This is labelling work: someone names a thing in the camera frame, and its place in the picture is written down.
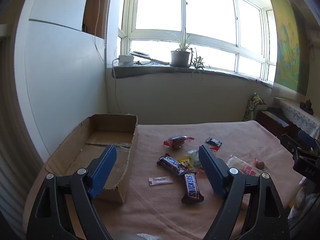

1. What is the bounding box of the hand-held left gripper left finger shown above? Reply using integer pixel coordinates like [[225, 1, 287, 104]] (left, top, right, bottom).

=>
[[26, 144, 117, 240]]

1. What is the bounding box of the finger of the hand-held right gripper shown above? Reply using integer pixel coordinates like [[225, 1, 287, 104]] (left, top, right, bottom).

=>
[[279, 134, 300, 156], [297, 129, 320, 153]]

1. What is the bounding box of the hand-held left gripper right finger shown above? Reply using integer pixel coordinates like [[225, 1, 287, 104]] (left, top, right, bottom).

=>
[[198, 144, 290, 240]]

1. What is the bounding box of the green translucent candy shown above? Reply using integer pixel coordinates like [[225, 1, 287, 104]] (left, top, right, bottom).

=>
[[187, 149, 203, 167]]

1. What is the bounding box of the brown chocolate bar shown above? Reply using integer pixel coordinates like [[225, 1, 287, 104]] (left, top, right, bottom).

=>
[[181, 173, 204, 204], [157, 154, 194, 176]]

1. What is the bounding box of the yellow snack packet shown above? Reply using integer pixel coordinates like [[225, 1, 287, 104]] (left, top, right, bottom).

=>
[[178, 156, 194, 170]]

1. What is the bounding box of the small black snack packet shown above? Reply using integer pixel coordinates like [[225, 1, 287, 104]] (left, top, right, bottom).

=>
[[205, 137, 222, 147]]

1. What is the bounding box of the clear bread packet red print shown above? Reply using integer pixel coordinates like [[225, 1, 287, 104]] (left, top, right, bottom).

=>
[[226, 156, 263, 178]]

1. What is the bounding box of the cardboard box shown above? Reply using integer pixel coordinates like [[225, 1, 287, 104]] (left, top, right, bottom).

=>
[[44, 114, 138, 204]]

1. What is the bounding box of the small white sachet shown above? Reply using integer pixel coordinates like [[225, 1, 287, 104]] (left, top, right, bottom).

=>
[[149, 176, 174, 186]]

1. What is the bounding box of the white lace cloth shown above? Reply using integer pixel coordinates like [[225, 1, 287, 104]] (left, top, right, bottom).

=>
[[271, 82, 320, 140]]

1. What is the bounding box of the dark wooden cabinet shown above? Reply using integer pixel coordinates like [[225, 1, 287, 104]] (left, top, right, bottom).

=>
[[255, 107, 300, 140]]

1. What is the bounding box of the dark small ornament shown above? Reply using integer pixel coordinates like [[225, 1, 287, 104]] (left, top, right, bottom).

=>
[[300, 99, 314, 115]]

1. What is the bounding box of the green printed bag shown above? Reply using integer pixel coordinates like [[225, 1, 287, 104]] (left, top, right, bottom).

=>
[[244, 92, 267, 122]]

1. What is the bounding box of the pink blanket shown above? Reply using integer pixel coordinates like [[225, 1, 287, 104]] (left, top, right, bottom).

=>
[[22, 120, 304, 240]]

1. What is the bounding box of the grey window sill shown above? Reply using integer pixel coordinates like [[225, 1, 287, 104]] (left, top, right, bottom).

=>
[[106, 64, 275, 90]]

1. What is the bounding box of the small trailing plant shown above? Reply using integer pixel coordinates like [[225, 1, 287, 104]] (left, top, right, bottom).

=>
[[190, 47, 210, 80]]

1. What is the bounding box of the white wardrobe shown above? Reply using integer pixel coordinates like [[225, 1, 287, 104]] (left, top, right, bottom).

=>
[[14, 0, 108, 155]]

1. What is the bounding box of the white router box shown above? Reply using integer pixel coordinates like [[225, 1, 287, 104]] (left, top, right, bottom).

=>
[[117, 54, 135, 66]]

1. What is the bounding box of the potted spider plant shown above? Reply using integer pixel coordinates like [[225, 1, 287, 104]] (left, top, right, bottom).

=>
[[167, 27, 192, 68]]

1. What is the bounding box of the dark long stick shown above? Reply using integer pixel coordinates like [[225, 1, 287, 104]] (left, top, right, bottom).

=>
[[130, 51, 170, 65]]

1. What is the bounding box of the white framed window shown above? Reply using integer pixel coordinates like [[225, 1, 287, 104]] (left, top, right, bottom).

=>
[[120, 0, 278, 83]]

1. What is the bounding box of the wooden shelf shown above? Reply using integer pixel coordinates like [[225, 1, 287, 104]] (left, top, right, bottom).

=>
[[82, 0, 110, 39]]

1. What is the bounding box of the white power cable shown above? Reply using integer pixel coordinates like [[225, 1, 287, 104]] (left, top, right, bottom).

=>
[[111, 59, 123, 114]]

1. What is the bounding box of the yellow green wall painting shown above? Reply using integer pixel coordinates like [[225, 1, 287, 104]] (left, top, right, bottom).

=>
[[264, 0, 310, 97]]

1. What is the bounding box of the thin white cable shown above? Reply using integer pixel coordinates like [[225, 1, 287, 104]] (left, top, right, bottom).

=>
[[94, 0, 108, 64]]

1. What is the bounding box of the bead pull cord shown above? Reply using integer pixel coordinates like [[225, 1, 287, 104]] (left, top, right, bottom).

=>
[[104, 0, 111, 65]]

